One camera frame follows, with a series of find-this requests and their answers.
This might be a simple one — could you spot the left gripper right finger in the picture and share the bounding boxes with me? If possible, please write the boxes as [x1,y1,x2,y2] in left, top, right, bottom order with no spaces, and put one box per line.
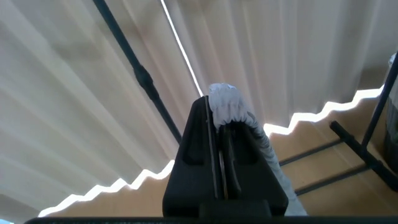
[218,121,289,218]

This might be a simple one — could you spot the black clothes rack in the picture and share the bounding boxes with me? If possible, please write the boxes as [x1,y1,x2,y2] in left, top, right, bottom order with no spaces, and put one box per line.
[92,0,398,197]

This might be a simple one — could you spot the beige curtain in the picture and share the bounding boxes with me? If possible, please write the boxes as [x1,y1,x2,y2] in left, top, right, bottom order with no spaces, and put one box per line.
[0,0,398,218]

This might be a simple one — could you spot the white laundry basket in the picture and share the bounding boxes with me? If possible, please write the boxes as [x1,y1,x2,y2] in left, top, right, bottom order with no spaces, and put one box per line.
[382,52,398,175]

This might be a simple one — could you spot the pale grey shorts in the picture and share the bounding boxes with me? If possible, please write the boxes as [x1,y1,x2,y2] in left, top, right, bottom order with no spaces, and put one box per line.
[207,82,308,217]

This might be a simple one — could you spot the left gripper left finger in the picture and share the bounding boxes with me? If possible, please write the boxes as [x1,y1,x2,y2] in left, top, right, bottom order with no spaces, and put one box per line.
[162,95,219,218]

